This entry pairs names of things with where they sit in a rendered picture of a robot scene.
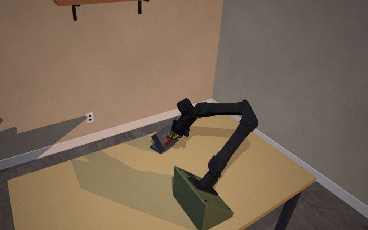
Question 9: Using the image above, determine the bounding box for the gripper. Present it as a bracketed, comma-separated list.
[170, 119, 190, 139]

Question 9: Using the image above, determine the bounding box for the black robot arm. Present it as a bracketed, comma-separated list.
[176, 98, 258, 196]

